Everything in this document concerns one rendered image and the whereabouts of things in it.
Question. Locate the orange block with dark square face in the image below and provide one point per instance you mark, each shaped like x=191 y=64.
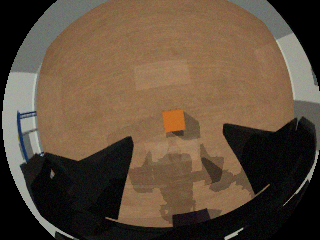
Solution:
x=173 y=120

